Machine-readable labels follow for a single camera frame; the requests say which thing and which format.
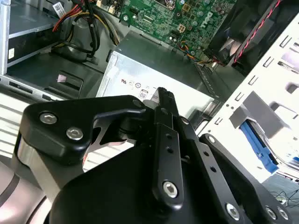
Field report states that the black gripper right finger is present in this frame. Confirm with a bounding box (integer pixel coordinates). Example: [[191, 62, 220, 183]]
[[172, 92, 295, 224]]

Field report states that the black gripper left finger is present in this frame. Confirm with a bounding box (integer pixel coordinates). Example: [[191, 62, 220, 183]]
[[13, 86, 185, 210]]

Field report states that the hard disk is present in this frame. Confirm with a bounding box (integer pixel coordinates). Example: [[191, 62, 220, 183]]
[[239, 119, 281, 175]]

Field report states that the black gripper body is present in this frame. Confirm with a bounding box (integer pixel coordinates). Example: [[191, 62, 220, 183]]
[[48, 143, 234, 224]]

